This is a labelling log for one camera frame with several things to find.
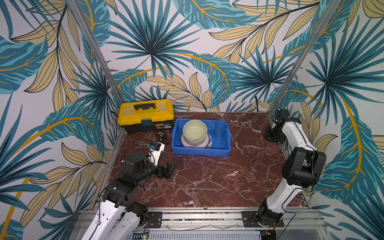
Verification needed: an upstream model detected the yellow black tape measure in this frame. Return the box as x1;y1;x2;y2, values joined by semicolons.
156;131;167;142

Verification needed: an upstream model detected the blue plastic bin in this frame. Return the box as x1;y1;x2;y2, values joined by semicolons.
171;119;232;157

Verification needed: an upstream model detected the yellow black toolbox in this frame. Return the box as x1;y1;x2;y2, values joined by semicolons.
118;99;175;134

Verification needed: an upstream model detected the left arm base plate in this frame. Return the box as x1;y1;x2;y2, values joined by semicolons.
141;212;163;229

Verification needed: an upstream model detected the pale green bowl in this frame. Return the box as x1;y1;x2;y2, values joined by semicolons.
183;120;208;144

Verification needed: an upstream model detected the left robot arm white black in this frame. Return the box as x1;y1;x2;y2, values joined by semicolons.
82;151;179;240

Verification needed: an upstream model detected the pink translucent plastic cup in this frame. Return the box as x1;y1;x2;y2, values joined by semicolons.
264;142;284;157

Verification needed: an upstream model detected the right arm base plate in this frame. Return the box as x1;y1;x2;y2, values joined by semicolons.
241;211;284;228

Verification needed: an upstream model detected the stack of lilac bowls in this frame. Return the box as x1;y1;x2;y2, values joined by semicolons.
182;138;209;148

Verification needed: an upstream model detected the grey translucent plastic cup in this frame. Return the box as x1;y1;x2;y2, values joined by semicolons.
215;119;228;140

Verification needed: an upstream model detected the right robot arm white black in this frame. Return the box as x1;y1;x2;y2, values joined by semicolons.
257;109;327;227

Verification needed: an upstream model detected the white plate green rim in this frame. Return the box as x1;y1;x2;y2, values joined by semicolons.
181;134;213;149

